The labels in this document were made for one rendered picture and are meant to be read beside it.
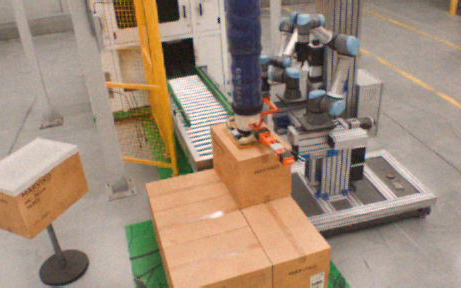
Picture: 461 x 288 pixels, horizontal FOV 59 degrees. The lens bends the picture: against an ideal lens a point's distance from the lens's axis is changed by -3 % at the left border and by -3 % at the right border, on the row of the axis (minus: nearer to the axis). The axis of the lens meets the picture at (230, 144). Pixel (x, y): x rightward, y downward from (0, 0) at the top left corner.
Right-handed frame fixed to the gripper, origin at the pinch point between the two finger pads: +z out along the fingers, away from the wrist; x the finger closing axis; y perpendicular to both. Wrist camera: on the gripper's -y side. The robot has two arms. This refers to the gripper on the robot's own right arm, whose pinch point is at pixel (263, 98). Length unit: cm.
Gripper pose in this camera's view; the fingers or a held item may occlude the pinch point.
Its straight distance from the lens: 340.1
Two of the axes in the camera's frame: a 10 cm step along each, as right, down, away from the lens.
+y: 3.6, 4.3, -8.3
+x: 9.3, -2.3, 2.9
